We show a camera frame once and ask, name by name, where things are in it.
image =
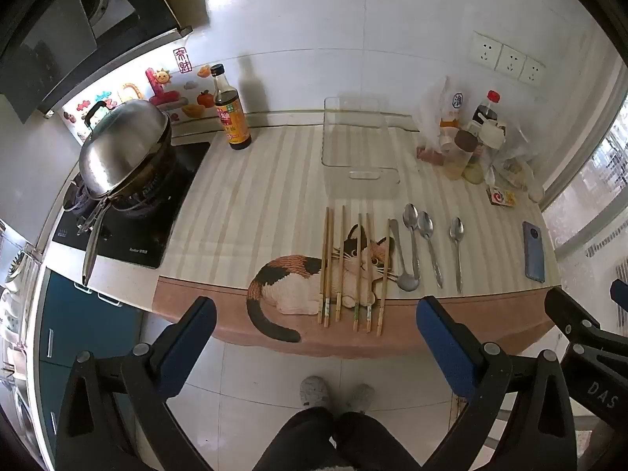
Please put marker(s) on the black range hood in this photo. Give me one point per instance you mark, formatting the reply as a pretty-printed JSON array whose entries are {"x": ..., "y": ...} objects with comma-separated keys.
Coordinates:
[{"x": 49, "y": 44}]

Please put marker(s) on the dish rack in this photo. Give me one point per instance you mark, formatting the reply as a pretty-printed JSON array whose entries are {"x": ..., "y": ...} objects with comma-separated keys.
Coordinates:
[{"x": 17, "y": 294}]

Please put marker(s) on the red cap dark bottle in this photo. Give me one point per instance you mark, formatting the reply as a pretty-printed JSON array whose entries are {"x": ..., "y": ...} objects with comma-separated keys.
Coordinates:
[{"x": 486, "y": 108}]

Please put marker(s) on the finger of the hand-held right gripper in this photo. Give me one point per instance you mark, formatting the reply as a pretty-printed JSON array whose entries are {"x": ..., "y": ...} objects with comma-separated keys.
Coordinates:
[
  {"x": 619, "y": 292},
  {"x": 564, "y": 311}
]

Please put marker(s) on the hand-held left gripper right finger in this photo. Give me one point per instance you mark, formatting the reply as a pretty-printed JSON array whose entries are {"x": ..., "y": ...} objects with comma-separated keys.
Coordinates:
[{"x": 444, "y": 348}]

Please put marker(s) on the oval bowl steel spoon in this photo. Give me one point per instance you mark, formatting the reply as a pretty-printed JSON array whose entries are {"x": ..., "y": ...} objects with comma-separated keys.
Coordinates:
[
  {"x": 410, "y": 217},
  {"x": 425, "y": 225}
]

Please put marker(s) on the person's black trousers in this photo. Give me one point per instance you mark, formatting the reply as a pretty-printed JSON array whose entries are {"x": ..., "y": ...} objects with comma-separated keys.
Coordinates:
[{"x": 333, "y": 441}]

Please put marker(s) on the blue grey smartphone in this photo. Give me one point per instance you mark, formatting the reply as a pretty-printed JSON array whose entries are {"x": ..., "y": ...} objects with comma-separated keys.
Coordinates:
[{"x": 534, "y": 252}]

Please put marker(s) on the dark soy sauce bottle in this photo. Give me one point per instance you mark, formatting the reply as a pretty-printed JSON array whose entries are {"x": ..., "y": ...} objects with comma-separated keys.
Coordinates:
[{"x": 231, "y": 125}]

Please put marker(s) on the row of wooden chopsticks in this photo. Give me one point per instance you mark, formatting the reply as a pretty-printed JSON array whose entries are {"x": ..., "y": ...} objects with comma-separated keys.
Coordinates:
[{"x": 340, "y": 265}]

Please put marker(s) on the white plastic cup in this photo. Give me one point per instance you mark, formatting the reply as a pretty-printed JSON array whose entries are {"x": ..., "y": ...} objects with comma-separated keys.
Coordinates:
[{"x": 492, "y": 135}]

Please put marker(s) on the white wall socket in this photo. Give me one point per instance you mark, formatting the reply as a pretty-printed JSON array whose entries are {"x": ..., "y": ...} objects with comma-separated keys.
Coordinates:
[
  {"x": 532, "y": 71},
  {"x": 483, "y": 50},
  {"x": 510, "y": 62}
]

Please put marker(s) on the red brown food packet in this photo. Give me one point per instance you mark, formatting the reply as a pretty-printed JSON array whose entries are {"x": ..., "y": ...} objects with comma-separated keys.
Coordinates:
[{"x": 431, "y": 156}]

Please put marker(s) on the cartoon wall stickers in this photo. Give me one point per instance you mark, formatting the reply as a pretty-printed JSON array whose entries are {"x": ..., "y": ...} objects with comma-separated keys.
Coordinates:
[{"x": 194, "y": 103}]

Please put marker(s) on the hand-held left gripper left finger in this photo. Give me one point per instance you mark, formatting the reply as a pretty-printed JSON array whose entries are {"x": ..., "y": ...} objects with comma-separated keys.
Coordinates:
[{"x": 191, "y": 348}]

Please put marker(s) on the steel wok with lid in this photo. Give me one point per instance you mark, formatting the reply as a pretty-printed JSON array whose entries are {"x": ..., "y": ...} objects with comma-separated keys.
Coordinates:
[{"x": 93, "y": 250}]

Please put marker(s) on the grey slipper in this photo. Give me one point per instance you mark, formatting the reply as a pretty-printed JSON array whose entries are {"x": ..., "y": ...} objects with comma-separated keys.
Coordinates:
[
  {"x": 314, "y": 391},
  {"x": 360, "y": 397}
]

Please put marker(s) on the blue kitchen cabinet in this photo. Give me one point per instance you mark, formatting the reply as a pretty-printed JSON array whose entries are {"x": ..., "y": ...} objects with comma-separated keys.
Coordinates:
[{"x": 83, "y": 324}]

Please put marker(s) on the small oval steel spoon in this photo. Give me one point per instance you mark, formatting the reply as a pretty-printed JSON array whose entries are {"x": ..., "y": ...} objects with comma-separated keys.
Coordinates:
[{"x": 456, "y": 229}]

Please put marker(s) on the round bowl steel spoon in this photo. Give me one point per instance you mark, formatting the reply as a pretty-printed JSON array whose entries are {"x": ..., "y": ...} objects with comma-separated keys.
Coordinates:
[{"x": 407, "y": 282}]

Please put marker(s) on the black glass gas stove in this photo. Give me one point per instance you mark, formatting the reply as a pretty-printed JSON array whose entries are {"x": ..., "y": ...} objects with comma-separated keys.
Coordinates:
[{"x": 164, "y": 216}]

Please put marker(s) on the window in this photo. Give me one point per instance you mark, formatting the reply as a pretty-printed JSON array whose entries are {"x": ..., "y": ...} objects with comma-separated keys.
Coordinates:
[{"x": 588, "y": 196}]

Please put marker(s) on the cat printed striped table mat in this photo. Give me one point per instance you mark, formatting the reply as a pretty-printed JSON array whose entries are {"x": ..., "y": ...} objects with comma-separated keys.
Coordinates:
[{"x": 255, "y": 196}]

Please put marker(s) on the red seal wall sticker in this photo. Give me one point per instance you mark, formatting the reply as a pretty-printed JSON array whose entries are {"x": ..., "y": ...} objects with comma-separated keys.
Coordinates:
[{"x": 181, "y": 60}]

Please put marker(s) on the steel wok lid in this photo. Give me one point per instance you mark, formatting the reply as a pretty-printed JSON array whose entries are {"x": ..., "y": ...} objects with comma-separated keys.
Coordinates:
[{"x": 122, "y": 149}]

